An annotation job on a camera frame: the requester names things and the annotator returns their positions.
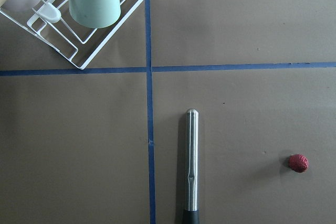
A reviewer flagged steel muddler black tip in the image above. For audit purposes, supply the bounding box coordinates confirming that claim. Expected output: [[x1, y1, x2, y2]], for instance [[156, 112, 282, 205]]
[[182, 109, 200, 223]]

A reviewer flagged red strawberry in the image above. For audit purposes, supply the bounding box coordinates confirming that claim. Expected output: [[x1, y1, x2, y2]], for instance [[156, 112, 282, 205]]
[[288, 154, 309, 173]]

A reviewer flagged white wire cup rack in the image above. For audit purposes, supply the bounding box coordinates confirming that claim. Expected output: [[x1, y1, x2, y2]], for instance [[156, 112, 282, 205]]
[[1, 0, 146, 71]]

